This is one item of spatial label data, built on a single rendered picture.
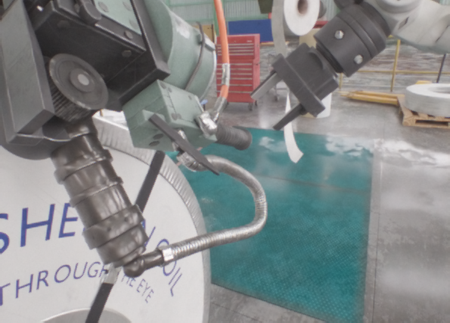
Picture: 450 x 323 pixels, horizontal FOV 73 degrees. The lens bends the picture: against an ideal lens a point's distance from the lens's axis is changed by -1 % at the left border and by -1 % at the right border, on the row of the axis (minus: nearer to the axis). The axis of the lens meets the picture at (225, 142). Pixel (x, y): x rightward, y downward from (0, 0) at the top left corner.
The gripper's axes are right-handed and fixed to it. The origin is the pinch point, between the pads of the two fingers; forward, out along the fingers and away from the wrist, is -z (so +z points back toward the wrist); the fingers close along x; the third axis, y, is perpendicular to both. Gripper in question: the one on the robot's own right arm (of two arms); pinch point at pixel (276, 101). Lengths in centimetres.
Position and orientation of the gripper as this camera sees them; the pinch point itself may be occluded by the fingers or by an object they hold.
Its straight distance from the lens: 53.9
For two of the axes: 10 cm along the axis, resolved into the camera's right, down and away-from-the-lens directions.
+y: -4.8, -1.0, -8.7
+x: -4.9, -7.9, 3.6
